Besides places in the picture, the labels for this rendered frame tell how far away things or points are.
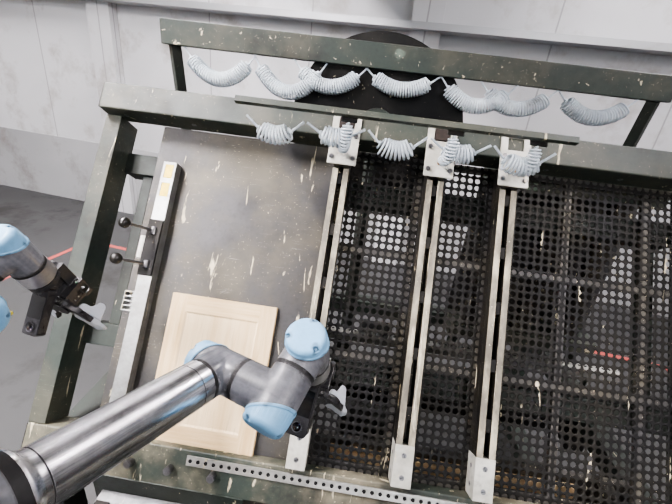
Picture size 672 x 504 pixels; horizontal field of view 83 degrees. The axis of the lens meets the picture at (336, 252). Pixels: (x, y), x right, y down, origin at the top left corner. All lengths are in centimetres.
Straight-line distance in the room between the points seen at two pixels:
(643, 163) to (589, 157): 18
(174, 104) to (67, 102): 502
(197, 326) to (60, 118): 551
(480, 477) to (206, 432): 88
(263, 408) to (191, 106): 115
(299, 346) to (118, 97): 125
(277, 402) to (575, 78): 175
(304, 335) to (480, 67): 148
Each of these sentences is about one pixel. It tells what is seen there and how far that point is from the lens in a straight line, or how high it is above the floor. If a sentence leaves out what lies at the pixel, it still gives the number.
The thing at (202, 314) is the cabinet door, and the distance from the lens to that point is 141.
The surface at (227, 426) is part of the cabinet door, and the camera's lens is 143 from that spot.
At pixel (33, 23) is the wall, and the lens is 673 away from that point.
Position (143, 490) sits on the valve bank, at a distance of 157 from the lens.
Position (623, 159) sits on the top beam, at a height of 190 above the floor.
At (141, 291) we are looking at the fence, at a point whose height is 130.
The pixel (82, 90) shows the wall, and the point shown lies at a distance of 632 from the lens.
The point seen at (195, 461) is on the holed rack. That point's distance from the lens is 145.
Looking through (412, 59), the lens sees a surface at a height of 215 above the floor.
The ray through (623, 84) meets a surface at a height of 215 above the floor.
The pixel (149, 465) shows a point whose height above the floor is 85.
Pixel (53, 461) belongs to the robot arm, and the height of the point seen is 163.
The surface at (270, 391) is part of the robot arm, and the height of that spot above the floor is 157.
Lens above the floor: 204
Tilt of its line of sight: 24 degrees down
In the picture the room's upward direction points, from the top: 7 degrees clockwise
